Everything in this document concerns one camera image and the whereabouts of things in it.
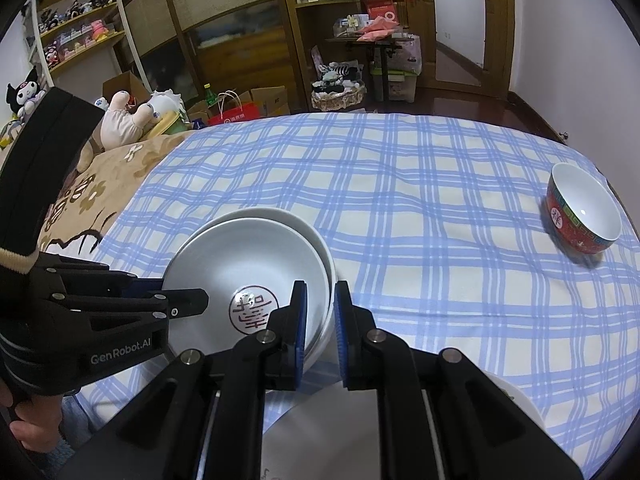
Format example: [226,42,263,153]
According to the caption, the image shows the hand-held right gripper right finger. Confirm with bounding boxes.
[334,280,583,480]

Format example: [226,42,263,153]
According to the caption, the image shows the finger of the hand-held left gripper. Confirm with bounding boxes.
[30,254,168,296]
[49,287,210,322]

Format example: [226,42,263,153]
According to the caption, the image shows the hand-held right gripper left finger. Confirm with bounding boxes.
[52,280,308,480]

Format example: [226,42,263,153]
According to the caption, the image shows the red bowl with round mark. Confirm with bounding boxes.
[161,219,331,356]

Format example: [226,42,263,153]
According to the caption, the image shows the white cherry plate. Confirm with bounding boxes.
[262,370,547,480]

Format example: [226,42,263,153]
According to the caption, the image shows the plain white bowl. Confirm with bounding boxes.
[207,206,338,372]

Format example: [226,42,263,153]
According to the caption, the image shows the red bowl white inside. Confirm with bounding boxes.
[546,162,622,256]

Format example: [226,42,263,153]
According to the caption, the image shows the person's left hand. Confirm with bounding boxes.
[0,374,66,450]

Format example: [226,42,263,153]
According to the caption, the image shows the person's blue fleece clothing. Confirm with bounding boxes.
[10,395,108,480]

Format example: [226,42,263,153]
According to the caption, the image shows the blue plaid cloth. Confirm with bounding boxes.
[65,111,640,480]

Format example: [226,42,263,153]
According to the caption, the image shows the white pink plush toy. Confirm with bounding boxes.
[95,89,188,151]

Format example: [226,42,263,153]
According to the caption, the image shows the red paper bag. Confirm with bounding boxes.
[206,91,262,127]

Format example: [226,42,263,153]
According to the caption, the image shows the open cardboard box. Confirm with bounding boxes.
[102,71,151,111]

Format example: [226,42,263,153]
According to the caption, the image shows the closed cardboard box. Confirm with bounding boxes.
[235,85,292,118]

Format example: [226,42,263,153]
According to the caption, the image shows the black white plush doll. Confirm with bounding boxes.
[5,66,47,121]

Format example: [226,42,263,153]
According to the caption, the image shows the wicker basket of socks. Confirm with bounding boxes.
[310,60,368,112]

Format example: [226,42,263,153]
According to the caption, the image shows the wooden display shelf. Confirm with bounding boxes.
[22,0,146,91]

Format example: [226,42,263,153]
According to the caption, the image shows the clear plastic storage box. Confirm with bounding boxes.
[370,70,418,103]

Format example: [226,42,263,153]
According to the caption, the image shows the row of small figurines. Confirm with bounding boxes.
[37,0,123,66]

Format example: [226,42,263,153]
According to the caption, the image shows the small black side table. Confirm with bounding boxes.
[325,35,408,103]

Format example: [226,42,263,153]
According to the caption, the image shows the wooden corner shelf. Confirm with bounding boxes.
[277,0,371,111]

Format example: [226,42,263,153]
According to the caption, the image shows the translucent plastic bag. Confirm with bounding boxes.
[387,32,423,78]

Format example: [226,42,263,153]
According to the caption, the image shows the pink packet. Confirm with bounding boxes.
[356,15,399,43]

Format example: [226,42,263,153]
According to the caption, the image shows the red gift box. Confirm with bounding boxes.
[362,0,399,23]

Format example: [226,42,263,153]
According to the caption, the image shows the wooden door with mirror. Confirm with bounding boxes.
[390,0,516,106]

